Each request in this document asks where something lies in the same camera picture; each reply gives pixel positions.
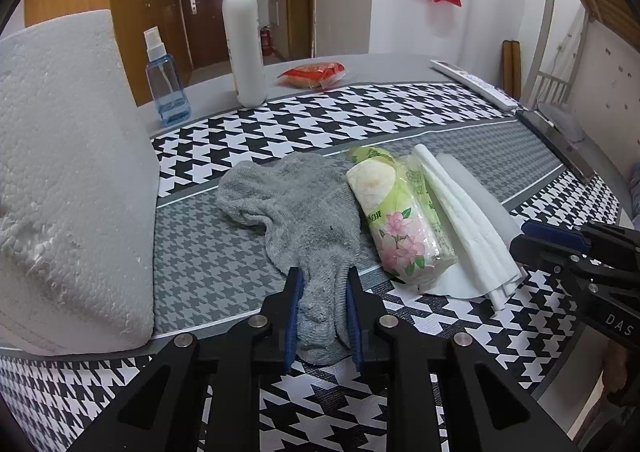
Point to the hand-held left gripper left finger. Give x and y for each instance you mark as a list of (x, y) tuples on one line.
[(296, 317)]

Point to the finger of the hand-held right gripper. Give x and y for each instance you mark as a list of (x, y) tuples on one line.
[(545, 254), (550, 233)]

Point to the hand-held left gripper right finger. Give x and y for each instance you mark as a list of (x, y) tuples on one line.
[(354, 317)]

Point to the green floral tissue pack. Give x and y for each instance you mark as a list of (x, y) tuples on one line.
[(400, 227)]

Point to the grey sock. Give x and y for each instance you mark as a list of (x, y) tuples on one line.
[(300, 212)]

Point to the white foam box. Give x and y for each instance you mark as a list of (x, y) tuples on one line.
[(70, 182)]

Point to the white folded paper towels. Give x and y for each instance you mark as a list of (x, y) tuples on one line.
[(470, 242)]

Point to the white foam sheet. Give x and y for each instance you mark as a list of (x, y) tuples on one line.
[(480, 192)]

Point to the black phone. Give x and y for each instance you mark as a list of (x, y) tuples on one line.
[(560, 144)]

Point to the grey folded cloth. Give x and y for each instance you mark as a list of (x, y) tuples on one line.
[(565, 124)]

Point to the white remote control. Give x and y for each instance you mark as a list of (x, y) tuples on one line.
[(475, 82)]

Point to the houndstooth table mat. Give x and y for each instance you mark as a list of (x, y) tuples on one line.
[(310, 127)]

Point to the metal bunk bed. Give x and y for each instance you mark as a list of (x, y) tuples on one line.
[(555, 7)]

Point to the red snack packet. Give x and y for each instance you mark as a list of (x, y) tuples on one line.
[(312, 74)]

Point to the blue spray bottle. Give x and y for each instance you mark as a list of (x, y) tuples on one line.
[(167, 92)]

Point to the red fire extinguisher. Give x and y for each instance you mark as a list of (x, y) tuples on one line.
[(266, 42)]

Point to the white lotion pump bottle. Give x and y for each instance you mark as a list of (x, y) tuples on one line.
[(244, 42)]

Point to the dark brown door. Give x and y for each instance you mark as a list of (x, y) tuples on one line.
[(200, 7)]

